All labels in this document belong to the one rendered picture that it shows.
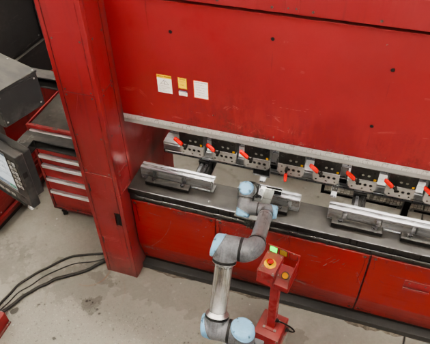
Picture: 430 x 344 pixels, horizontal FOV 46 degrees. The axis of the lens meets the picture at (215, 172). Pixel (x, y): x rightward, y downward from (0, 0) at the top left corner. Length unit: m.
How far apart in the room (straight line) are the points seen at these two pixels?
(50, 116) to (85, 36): 1.39
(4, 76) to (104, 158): 0.84
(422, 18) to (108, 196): 2.09
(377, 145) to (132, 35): 1.38
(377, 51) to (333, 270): 1.50
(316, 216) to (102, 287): 1.72
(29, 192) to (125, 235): 1.00
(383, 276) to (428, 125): 1.08
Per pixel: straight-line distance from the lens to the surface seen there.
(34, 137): 3.36
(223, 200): 3.21
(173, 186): 3.27
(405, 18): 2.34
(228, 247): 2.37
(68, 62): 2.76
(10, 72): 2.57
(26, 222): 4.56
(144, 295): 3.86
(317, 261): 3.31
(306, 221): 3.13
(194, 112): 2.85
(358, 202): 3.35
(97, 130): 2.96
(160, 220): 3.46
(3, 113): 2.51
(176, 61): 2.71
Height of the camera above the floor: 3.21
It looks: 44 degrees down
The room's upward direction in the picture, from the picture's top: 1 degrees counter-clockwise
